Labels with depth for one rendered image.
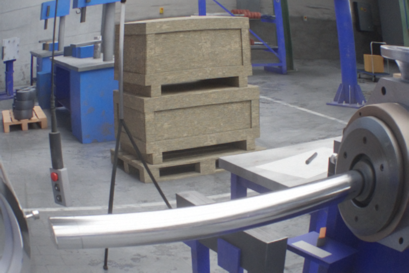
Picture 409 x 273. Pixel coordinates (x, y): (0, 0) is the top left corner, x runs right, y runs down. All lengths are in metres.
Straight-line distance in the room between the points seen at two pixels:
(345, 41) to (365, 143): 7.93
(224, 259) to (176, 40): 3.86
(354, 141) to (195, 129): 4.35
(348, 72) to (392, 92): 7.85
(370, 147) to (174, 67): 4.31
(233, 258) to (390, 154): 0.72
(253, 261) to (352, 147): 0.50
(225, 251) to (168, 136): 3.80
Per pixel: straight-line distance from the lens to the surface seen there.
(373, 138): 1.44
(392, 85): 1.58
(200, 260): 2.23
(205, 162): 5.83
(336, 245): 1.84
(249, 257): 1.83
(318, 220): 2.19
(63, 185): 1.93
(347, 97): 9.49
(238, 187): 2.70
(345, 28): 9.38
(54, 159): 1.93
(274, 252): 1.75
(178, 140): 5.71
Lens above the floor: 1.50
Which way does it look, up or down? 10 degrees down
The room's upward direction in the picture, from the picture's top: 2 degrees counter-clockwise
